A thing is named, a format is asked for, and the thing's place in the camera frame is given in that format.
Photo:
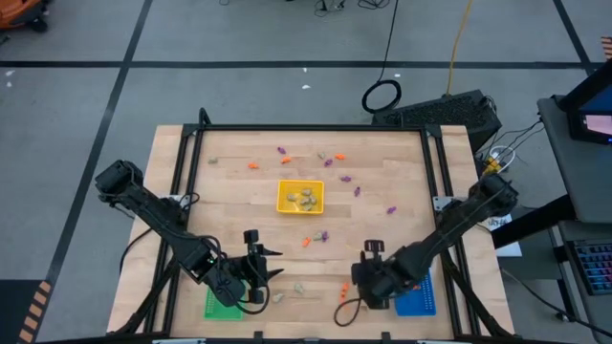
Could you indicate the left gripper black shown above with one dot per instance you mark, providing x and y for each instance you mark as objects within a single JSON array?
[{"x": 251, "y": 272}]

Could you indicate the red white striped object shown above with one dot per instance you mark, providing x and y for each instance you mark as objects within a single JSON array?
[{"x": 607, "y": 48}]

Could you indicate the blue plastic basket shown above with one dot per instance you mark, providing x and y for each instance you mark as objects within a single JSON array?
[{"x": 421, "y": 306}]

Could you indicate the grey desk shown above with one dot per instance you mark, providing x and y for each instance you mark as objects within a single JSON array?
[{"x": 578, "y": 191}]

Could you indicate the orange machine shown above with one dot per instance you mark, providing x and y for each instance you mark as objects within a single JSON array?
[{"x": 19, "y": 9}]

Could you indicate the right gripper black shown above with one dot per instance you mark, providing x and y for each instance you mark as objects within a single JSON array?
[{"x": 378, "y": 282}]

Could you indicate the yellow plastic basket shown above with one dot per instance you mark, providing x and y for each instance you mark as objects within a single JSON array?
[{"x": 284, "y": 188}]

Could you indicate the black monitor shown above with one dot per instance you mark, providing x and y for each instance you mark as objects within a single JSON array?
[{"x": 574, "y": 129}]

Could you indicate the yellow power plug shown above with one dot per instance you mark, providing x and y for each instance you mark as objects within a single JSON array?
[{"x": 492, "y": 165}]

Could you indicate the backlit keyboard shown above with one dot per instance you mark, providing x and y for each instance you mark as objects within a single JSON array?
[{"x": 595, "y": 267}]

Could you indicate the black computer case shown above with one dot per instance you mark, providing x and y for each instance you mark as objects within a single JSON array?
[{"x": 430, "y": 114}]

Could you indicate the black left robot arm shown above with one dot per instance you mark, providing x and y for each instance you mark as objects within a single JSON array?
[{"x": 158, "y": 215}]

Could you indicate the white paper sheet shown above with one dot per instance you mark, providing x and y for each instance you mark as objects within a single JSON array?
[{"x": 509, "y": 248}]

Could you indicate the black mat orange stripes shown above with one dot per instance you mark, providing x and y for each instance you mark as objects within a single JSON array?
[{"x": 14, "y": 310}]

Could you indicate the green plastic basket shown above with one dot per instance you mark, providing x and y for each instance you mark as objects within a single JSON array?
[{"x": 215, "y": 310}]

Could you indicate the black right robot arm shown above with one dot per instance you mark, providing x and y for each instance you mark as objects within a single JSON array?
[{"x": 454, "y": 229}]

